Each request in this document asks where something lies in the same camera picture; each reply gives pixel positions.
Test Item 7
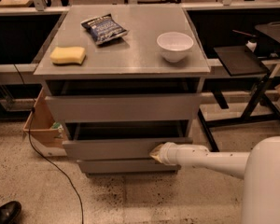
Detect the grey drawer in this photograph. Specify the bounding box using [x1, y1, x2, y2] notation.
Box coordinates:
[46, 93, 202, 122]
[77, 159, 180, 175]
[62, 120, 194, 161]

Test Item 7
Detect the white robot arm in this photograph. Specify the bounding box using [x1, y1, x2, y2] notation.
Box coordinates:
[150, 136, 280, 224]

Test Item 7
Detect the grey top drawer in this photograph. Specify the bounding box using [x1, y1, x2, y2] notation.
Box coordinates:
[46, 93, 202, 122]

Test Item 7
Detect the grey bottom drawer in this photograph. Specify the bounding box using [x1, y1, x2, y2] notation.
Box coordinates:
[77, 159, 180, 175]

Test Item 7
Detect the grey drawer cabinet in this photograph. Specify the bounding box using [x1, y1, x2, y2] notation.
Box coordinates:
[33, 5, 211, 176]

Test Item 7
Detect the white bowl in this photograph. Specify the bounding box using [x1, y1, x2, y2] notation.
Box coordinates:
[157, 32, 194, 63]

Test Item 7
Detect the black tray stand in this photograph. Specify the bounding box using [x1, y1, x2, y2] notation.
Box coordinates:
[214, 46, 269, 77]

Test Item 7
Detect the cardboard box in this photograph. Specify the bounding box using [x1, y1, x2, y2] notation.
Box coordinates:
[23, 91, 67, 157]

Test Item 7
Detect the blue chip bag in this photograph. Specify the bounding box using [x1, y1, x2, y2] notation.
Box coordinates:
[81, 14, 129, 45]

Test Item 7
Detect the yellow sponge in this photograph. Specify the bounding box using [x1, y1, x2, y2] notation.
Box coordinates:
[49, 47, 86, 64]

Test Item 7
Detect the black shoe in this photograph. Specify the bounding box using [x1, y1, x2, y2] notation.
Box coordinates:
[0, 201, 21, 224]

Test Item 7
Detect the black rolling table frame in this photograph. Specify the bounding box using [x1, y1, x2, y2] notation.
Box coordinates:
[197, 21, 280, 153]

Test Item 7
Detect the black power cable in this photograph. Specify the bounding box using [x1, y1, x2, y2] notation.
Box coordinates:
[13, 63, 85, 224]

